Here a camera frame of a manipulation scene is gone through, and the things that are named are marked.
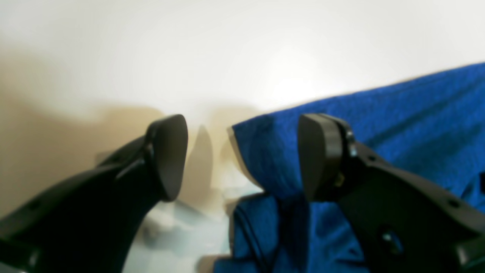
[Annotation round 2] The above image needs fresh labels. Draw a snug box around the dark blue t-shirt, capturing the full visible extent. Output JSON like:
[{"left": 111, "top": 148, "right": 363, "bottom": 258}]
[{"left": 213, "top": 63, "right": 485, "bottom": 273}]

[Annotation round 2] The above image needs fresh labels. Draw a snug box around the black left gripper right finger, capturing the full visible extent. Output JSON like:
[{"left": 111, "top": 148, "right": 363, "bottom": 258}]
[{"left": 297, "top": 113, "right": 485, "bottom": 273}]

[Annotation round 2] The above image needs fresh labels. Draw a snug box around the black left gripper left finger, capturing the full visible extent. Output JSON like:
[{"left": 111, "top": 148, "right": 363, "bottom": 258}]
[{"left": 0, "top": 115, "right": 188, "bottom": 273}]

